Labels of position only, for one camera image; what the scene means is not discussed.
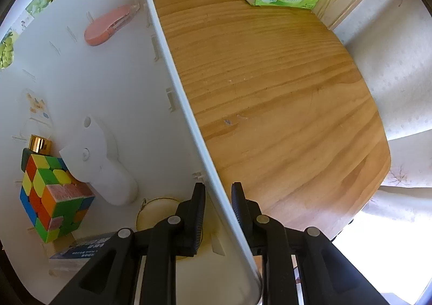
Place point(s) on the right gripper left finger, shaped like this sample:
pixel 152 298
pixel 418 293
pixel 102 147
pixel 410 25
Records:
pixel 188 232

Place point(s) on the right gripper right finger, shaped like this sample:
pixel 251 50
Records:
pixel 263 233

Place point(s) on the round beige tin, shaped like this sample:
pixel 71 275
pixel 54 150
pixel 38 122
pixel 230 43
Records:
pixel 159 209

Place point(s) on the clear dental floss box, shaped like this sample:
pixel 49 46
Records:
pixel 67 255

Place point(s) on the multicolour puzzle cube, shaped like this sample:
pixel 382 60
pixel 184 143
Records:
pixel 54 201

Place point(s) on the green bottle gold cap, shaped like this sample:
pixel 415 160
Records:
pixel 37 145

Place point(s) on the white plastic storage box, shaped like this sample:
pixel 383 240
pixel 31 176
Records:
pixel 131 85

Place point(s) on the pink handled tool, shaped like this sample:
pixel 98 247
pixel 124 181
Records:
pixel 104 27

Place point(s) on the small cartoon sticker card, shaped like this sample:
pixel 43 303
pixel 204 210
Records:
pixel 36 119

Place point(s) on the grape poster sheet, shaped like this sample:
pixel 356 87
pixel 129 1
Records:
pixel 33 11

